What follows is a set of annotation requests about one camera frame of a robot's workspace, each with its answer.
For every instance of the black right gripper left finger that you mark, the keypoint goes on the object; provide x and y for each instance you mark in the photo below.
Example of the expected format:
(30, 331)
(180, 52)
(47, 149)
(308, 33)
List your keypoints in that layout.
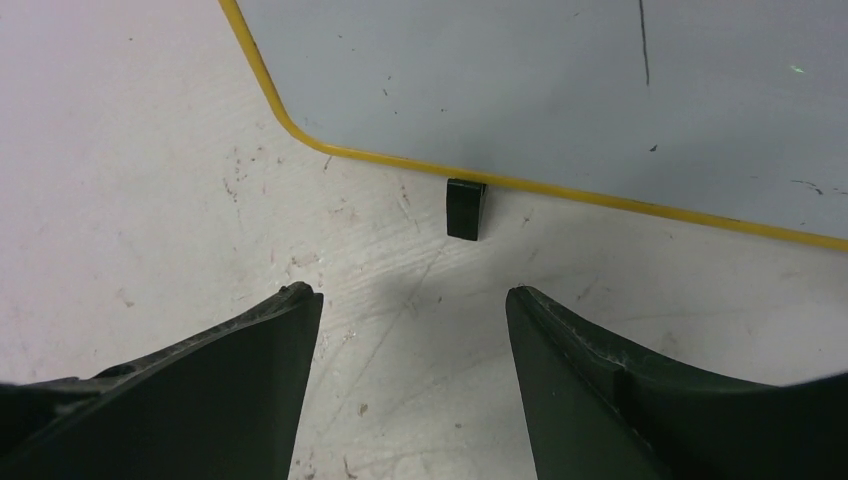
(222, 404)

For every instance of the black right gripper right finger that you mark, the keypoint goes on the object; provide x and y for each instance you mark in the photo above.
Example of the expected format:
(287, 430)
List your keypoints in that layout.
(600, 406)

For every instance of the black whiteboard support block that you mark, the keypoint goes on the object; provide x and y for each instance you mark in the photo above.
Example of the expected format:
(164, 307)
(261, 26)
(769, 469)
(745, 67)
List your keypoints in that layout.
(464, 205)

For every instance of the yellow-framed whiteboard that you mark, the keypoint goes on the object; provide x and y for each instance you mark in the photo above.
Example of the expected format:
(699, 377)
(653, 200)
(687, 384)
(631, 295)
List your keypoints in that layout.
(731, 114)

